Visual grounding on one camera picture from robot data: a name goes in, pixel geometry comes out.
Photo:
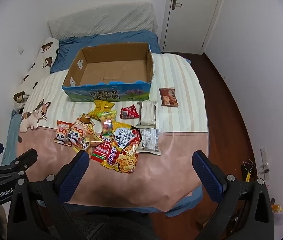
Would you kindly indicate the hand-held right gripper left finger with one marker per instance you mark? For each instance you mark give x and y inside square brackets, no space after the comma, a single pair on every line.
[75,172]

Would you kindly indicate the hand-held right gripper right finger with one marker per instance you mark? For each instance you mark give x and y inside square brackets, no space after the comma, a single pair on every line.
[206,172]

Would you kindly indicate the yellow translucent snack packet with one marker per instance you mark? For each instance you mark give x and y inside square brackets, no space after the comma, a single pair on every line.
[89,143]

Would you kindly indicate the tall red snack packet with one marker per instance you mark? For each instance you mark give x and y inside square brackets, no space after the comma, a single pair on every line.
[101,152]

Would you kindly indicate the orange panda snack packet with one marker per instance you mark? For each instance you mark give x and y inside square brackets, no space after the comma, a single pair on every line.
[62,135]
[77,133]

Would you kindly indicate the yellow instant noodle packet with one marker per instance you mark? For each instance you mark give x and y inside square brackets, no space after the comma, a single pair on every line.
[126,155]

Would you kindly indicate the colourful candy ball bag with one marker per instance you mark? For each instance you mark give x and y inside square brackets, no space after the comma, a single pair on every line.
[106,120]

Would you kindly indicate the grey crinkled snack packet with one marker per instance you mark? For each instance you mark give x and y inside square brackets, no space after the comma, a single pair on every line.
[149,142]

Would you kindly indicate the small yellow snack packet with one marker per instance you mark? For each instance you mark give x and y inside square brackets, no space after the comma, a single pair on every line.
[104,106]

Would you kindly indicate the cardboard box blue print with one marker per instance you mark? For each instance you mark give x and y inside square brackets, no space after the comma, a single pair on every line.
[106,95]

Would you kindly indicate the yellow tag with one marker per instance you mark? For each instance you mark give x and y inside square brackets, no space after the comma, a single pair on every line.
[247,176]

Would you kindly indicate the dark fuzzy clothing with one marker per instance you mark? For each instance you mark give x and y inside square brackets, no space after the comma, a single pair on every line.
[111,227]

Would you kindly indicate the orange object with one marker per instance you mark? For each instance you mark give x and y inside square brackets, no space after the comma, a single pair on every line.
[277,208]

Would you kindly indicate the small red snack packet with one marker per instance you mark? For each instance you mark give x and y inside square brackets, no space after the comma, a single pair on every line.
[129,112]

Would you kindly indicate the brown biscuit packet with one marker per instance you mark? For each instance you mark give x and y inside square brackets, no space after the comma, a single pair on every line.
[167,97]

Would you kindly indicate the white bear print pillow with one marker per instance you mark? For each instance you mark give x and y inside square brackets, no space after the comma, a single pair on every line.
[41,60]

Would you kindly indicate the blue bed sheet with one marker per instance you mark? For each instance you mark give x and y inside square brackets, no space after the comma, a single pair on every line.
[121,38]

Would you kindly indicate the grey padded headboard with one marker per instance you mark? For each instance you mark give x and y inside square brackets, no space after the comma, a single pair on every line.
[101,20]

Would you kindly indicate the white door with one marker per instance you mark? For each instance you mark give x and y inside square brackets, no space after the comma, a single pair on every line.
[194,17]

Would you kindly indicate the loose wall plate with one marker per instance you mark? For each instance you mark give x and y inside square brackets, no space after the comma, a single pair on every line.
[264,155]

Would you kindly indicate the white wall outlet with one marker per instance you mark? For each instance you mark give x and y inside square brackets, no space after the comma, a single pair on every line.
[20,50]

